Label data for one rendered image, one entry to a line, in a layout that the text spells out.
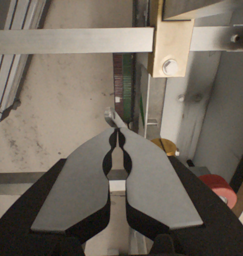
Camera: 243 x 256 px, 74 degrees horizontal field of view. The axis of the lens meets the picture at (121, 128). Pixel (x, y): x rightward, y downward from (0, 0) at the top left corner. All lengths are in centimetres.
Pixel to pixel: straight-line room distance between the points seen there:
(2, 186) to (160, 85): 39
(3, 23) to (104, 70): 53
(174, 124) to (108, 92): 67
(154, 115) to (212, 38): 22
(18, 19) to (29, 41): 67
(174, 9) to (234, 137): 34
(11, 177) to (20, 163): 128
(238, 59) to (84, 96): 91
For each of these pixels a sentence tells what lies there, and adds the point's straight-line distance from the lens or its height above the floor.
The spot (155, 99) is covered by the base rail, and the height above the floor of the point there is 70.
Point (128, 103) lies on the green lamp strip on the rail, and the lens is 41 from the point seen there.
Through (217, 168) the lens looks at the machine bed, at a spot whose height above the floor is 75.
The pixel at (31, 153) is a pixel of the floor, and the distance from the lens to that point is 155.
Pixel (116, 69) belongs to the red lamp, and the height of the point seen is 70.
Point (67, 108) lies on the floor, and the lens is 123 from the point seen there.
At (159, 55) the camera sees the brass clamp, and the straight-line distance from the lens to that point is 25.
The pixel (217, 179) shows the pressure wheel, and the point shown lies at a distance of 33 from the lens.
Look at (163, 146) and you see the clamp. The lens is 30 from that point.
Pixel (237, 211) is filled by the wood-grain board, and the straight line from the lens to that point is 42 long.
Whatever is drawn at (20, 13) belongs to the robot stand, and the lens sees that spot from 94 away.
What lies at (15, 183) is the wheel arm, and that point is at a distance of 38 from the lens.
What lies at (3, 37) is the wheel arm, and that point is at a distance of 30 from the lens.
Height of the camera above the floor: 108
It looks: 60 degrees down
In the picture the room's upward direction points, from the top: 177 degrees clockwise
